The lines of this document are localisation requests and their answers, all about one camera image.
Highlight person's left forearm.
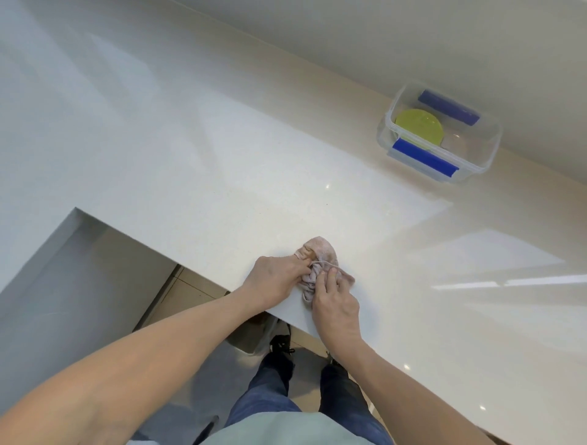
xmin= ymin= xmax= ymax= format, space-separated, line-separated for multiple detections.
xmin=0 ymin=289 xmax=257 ymax=445

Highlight person's right forearm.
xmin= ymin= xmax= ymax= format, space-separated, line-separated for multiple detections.
xmin=327 ymin=338 xmax=498 ymax=445

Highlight green round plate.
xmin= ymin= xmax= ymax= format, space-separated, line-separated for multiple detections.
xmin=394 ymin=108 xmax=445 ymax=149

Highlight grey cabinet panel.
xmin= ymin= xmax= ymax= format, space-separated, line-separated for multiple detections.
xmin=0 ymin=207 xmax=179 ymax=415

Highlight beige bin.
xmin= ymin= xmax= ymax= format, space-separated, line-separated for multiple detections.
xmin=228 ymin=315 xmax=279 ymax=357

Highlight person's left hand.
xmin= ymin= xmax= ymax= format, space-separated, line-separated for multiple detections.
xmin=238 ymin=254 xmax=318 ymax=314

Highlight person's right hand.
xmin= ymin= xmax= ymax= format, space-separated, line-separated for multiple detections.
xmin=311 ymin=269 xmax=364 ymax=359

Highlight pink cleaning cloth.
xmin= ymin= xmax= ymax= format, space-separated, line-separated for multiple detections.
xmin=293 ymin=236 xmax=356 ymax=303

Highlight person's light green shirt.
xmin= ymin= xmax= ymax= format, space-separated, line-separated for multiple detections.
xmin=201 ymin=409 xmax=376 ymax=445

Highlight clear container with blue clips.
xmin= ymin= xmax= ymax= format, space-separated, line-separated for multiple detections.
xmin=376 ymin=80 xmax=504 ymax=186

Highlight person's black left shoe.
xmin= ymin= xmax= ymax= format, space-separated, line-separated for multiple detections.
xmin=269 ymin=335 xmax=295 ymax=356

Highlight person's blue jeans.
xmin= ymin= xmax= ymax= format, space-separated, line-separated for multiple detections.
xmin=224 ymin=352 xmax=396 ymax=445

